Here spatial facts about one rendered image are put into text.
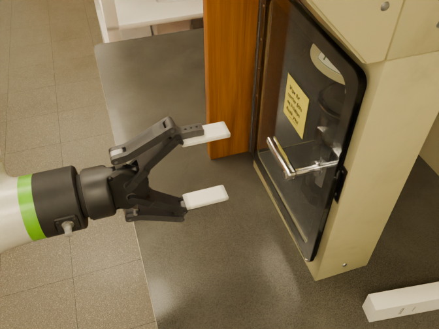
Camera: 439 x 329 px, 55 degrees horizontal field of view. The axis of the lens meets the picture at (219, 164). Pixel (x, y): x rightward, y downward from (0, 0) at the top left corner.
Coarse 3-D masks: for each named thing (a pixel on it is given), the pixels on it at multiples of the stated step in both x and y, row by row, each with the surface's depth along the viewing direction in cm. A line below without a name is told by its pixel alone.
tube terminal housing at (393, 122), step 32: (416, 0) 41; (416, 32) 44; (384, 64) 46; (416, 64) 47; (384, 96) 49; (416, 96) 51; (384, 128) 53; (416, 128) 55; (352, 160) 56; (384, 160) 58; (352, 192) 61; (384, 192) 64; (352, 224) 68; (384, 224) 72; (320, 256) 74; (352, 256) 76
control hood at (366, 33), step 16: (304, 0) 40; (320, 0) 38; (336, 0) 38; (352, 0) 39; (368, 0) 39; (384, 0) 40; (400, 0) 40; (320, 16) 40; (336, 16) 39; (352, 16) 40; (368, 16) 40; (384, 16) 41; (336, 32) 41; (352, 32) 41; (368, 32) 42; (384, 32) 42; (352, 48) 43; (368, 48) 43; (384, 48) 44
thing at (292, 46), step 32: (288, 0) 61; (288, 32) 63; (320, 32) 54; (288, 64) 66; (320, 64) 56; (352, 64) 49; (320, 96) 57; (352, 96) 50; (256, 128) 88; (288, 128) 71; (320, 128) 59; (352, 128) 53; (256, 160) 93; (320, 160) 62; (288, 192) 77; (320, 192) 64; (288, 224) 81; (320, 224) 66
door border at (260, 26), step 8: (264, 0) 69; (264, 8) 70; (264, 16) 71; (264, 24) 72; (256, 56) 78; (256, 80) 82; (256, 88) 83; (256, 96) 84; (256, 104) 85; (256, 112) 86; (256, 120) 87
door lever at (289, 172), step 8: (272, 136) 67; (272, 144) 66; (272, 152) 66; (280, 152) 65; (280, 160) 64; (288, 160) 64; (312, 160) 64; (280, 168) 64; (288, 168) 62; (296, 168) 63; (304, 168) 63; (312, 168) 63; (288, 176) 62; (296, 176) 62
